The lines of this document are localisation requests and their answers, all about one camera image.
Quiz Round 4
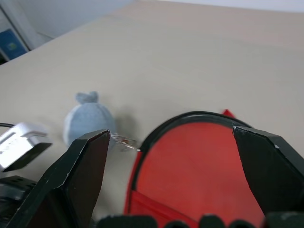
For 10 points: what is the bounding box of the light blue plush toy pendant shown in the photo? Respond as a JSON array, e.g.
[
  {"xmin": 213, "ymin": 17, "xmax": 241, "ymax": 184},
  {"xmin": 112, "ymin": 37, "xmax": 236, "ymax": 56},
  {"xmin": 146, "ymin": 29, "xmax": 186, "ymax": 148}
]
[{"xmin": 63, "ymin": 91, "xmax": 117, "ymax": 152}]

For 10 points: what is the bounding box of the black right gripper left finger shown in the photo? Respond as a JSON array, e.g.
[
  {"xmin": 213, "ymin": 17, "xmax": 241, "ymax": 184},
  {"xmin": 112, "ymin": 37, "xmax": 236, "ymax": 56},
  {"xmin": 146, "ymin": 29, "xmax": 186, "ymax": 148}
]
[{"xmin": 4, "ymin": 129, "xmax": 111, "ymax": 228}]

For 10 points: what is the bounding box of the blue box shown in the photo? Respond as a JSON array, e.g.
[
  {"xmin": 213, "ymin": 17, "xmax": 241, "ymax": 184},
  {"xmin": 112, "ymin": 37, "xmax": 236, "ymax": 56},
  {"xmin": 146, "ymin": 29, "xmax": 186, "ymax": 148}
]
[{"xmin": 0, "ymin": 28, "xmax": 29, "ymax": 60}]

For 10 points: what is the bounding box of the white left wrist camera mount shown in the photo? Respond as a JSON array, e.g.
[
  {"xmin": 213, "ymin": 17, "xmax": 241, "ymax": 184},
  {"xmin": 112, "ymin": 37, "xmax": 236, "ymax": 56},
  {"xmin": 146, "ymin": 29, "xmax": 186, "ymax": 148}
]
[{"xmin": 0, "ymin": 122, "xmax": 53, "ymax": 173}]

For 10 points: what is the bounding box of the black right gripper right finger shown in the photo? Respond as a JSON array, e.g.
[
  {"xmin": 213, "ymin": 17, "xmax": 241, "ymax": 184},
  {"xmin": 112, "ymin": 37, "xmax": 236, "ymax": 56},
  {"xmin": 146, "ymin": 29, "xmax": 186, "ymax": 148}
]
[{"xmin": 232, "ymin": 126, "xmax": 304, "ymax": 216}]

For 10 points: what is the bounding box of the metal zipper key ring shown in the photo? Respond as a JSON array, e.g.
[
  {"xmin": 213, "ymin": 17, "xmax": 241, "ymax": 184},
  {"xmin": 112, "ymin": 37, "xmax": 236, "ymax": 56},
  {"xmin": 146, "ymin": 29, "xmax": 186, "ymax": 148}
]
[{"xmin": 111, "ymin": 133, "xmax": 141, "ymax": 152}]

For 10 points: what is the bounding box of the red table tennis paddle case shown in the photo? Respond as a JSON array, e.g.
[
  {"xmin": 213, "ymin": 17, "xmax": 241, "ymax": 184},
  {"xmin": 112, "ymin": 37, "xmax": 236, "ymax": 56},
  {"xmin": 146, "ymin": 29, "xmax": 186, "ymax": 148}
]
[{"xmin": 123, "ymin": 109, "xmax": 269, "ymax": 228}]

